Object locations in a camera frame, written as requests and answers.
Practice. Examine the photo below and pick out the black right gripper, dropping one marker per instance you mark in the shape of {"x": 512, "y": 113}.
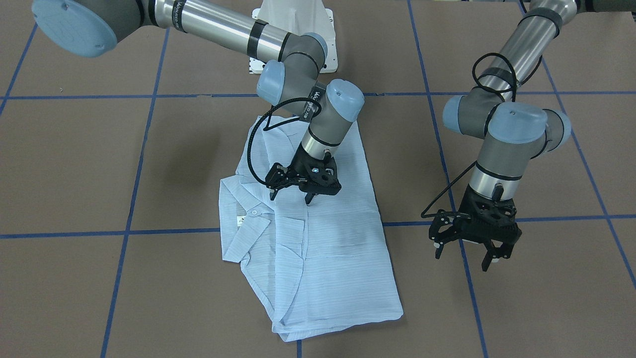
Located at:
{"x": 297, "y": 168}

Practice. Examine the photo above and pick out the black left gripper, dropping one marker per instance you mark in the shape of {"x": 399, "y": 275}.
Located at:
{"x": 464, "y": 213}

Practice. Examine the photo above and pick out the light blue button-up shirt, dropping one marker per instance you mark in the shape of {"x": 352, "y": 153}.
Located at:
{"x": 317, "y": 268}

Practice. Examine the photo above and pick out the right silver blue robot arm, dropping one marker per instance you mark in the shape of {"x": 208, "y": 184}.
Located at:
{"x": 289, "y": 80}

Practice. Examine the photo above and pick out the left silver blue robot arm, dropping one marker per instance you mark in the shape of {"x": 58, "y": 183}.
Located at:
{"x": 513, "y": 134}

